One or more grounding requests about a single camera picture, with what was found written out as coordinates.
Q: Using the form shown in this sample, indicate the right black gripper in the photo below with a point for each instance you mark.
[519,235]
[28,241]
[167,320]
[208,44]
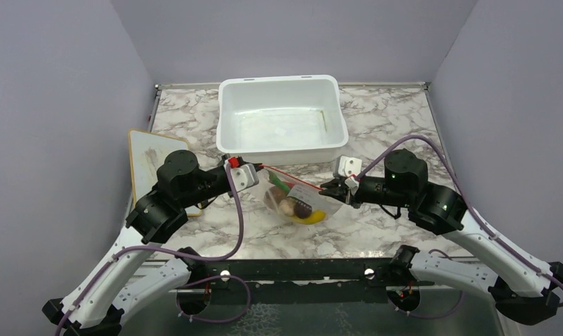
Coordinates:
[337,188]

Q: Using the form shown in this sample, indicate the yellow banana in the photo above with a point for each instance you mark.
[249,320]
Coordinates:
[315,217]

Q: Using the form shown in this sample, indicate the clear zip top bag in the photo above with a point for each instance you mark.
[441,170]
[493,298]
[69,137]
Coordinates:
[298,194]

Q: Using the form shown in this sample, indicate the brown kiwi fruit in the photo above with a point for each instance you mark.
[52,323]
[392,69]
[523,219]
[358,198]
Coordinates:
[273,196]

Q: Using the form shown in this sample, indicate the white plastic bin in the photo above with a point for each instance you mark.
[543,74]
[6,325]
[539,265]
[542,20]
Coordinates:
[281,120]

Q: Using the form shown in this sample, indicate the dark red plum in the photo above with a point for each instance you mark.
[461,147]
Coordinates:
[302,210]

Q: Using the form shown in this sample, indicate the green chili pepper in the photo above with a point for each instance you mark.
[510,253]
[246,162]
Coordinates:
[276,181]

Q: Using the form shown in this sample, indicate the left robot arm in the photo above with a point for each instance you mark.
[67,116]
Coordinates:
[137,267]

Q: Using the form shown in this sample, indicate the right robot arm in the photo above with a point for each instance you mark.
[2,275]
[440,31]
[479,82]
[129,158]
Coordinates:
[521,286]

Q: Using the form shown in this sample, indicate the white cutting board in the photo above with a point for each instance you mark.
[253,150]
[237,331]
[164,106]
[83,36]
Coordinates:
[147,153]

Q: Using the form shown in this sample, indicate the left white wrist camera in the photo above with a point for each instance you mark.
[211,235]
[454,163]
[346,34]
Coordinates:
[244,175]

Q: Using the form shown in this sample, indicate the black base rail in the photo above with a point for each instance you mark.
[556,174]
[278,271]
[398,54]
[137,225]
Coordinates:
[296,281]

